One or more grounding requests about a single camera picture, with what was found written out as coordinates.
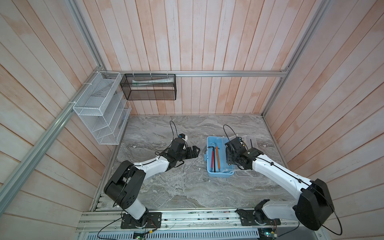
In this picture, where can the aluminium corner post right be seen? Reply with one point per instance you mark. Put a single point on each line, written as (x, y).
(304, 41)

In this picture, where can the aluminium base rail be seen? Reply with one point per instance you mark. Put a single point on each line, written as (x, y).
(185, 219)

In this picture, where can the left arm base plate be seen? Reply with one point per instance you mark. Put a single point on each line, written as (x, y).
(150, 220)

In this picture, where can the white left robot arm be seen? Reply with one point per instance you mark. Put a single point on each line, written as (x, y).
(125, 184)

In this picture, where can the aluminium corner post left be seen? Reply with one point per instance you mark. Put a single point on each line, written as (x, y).
(80, 21)

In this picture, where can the aluminium horizontal back rail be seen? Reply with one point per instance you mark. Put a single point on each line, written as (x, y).
(231, 73)

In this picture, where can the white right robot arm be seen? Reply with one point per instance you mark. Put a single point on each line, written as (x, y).
(312, 205)

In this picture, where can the black wire mesh basket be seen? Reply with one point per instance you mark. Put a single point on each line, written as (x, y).
(149, 87)

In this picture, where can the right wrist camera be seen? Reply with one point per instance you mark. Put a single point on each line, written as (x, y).
(236, 146)

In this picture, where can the red handle screwdriver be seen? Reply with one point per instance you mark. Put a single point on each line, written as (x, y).
(213, 159)

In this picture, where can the blue plastic tool box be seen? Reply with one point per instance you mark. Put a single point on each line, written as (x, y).
(227, 170)

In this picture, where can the orange handle tool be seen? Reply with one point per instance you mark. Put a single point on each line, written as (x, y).
(218, 159)

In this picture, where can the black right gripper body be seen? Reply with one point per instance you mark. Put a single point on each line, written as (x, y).
(230, 158)

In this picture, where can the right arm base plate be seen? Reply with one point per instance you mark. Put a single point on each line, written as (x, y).
(249, 217)

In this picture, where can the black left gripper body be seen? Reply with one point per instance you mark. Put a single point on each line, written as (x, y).
(187, 154)

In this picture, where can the aluminium corner post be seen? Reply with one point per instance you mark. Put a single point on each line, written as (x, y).
(304, 41)
(80, 21)

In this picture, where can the aluminium left wall rail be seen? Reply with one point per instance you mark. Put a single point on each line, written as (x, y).
(30, 161)

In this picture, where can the white wire mesh shelf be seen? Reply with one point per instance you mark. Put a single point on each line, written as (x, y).
(103, 109)

